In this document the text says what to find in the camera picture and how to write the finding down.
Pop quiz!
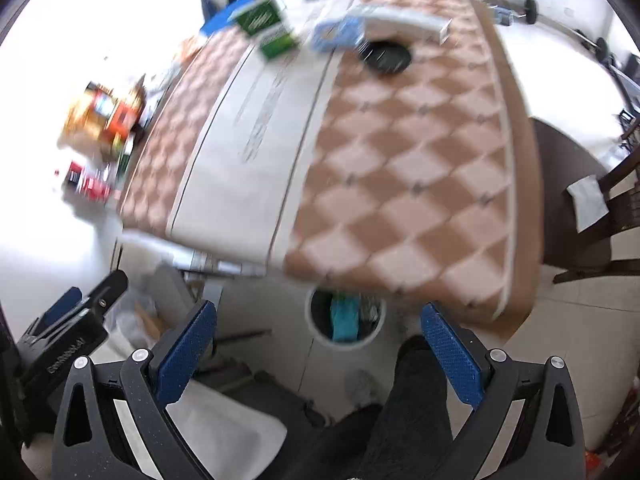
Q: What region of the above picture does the long white box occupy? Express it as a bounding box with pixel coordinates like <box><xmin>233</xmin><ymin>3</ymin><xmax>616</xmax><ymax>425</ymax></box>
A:
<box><xmin>344</xmin><ymin>1</ymin><xmax>454</xmax><ymax>45</ymax></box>

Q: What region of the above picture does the white cloth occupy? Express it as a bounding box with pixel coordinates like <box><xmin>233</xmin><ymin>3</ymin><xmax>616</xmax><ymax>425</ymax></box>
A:
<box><xmin>30</xmin><ymin>392</ymin><xmax>289</xmax><ymax>480</ymax></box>

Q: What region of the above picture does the small barbell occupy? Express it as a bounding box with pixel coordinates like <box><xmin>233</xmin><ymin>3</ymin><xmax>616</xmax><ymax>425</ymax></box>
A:
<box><xmin>522</xmin><ymin>0</ymin><xmax>611</xmax><ymax>63</ymax></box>

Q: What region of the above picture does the light blue tissue pack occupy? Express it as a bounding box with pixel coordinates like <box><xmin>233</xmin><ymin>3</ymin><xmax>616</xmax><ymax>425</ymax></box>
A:
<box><xmin>309</xmin><ymin>15</ymin><xmax>369</xmax><ymax>54</ymax></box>

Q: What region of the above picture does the white tissue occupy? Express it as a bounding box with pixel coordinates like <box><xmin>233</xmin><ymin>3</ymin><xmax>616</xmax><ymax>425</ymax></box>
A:
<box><xmin>566</xmin><ymin>174</ymin><xmax>612</xmax><ymax>234</ymax></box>

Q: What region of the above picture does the person's leg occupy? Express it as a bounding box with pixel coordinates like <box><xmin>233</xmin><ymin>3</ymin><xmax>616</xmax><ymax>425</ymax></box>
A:
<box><xmin>320</xmin><ymin>335</ymin><xmax>468</xmax><ymax>480</ymax></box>

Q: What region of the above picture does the small green box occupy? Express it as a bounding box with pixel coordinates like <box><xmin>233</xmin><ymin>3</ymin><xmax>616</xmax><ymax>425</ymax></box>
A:
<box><xmin>114</xmin><ymin>135</ymin><xmax>137</xmax><ymax>183</ymax></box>

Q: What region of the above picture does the dark wooden chair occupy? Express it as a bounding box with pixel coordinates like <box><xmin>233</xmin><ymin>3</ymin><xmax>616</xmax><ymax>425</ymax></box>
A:
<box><xmin>529</xmin><ymin>116</ymin><xmax>640</xmax><ymax>287</ymax></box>

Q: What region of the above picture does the yellow snack bag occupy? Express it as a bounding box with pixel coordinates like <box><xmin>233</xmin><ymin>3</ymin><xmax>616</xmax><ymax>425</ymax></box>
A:
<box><xmin>59</xmin><ymin>81</ymin><xmax>113</xmax><ymax>147</ymax></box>

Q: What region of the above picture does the green milk carton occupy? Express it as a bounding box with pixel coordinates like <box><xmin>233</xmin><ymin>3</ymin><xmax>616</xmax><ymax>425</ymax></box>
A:
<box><xmin>234</xmin><ymin>0</ymin><xmax>302</xmax><ymax>62</ymax></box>

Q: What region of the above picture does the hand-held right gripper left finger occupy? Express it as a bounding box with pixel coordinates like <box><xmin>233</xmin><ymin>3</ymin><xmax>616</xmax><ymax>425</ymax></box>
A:
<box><xmin>52</xmin><ymin>300</ymin><xmax>218</xmax><ymax>480</ymax></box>

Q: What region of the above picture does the grey chair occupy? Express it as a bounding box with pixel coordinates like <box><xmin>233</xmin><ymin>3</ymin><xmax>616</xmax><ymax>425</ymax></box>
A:
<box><xmin>127</xmin><ymin>262</ymin><xmax>333</xmax><ymax>428</ymax></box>

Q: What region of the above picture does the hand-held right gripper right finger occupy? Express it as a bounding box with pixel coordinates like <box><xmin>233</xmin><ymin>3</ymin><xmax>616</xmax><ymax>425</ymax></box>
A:
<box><xmin>420</xmin><ymin>302</ymin><xmax>586</xmax><ymax>480</ymax></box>

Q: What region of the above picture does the green and blue snack bag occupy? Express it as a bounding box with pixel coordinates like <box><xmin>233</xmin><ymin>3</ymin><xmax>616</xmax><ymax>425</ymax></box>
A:
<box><xmin>329</xmin><ymin>297</ymin><xmax>362</xmax><ymax>342</ymax></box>

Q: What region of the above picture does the brown checkered tablecloth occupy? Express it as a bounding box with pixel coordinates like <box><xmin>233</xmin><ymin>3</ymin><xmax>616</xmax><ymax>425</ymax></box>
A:
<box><xmin>117</xmin><ymin>0</ymin><xmax>547</xmax><ymax>332</ymax></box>

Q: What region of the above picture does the round white trash bin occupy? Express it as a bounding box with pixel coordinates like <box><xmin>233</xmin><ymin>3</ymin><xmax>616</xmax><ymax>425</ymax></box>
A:
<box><xmin>304</xmin><ymin>284</ymin><xmax>389</xmax><ymax>349</ymax></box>

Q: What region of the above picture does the red drink can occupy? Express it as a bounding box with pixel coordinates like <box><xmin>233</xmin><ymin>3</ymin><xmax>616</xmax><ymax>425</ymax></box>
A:
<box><xmin>80</xmin><ymin>175</ymin><xmax>113</xmax><ymax>203</ymax></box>

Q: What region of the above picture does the black ashtray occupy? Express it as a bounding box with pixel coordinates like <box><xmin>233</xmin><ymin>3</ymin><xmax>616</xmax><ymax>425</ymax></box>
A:
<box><xmin>359</xmin><ymin>39</ymin><xmax>415</xmax><ymax>77</ymax></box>

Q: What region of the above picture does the cola bottle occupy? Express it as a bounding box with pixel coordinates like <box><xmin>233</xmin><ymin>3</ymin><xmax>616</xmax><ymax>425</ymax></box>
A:
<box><xmin>62</xmin><ymin>160</ymin><xmax>87</xmax><ymax>196</ymax></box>

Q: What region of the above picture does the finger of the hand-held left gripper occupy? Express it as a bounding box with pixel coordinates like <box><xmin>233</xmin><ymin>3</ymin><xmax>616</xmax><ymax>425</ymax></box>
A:
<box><xmin>37</xmin><ymin>286</ymin><xmax>84</xmax><ymax>325</ymax></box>
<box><xmin>75</xmin><ymin>270</ymin><xmax>129</xmax><ymax>319</ymax></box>

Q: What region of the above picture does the orange box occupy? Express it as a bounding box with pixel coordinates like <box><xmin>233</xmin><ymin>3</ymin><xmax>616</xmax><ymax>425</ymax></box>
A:
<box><xmin>101</xmin><ymin>100</ymin><xmax>141</xmax><ymax>143</ymax></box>

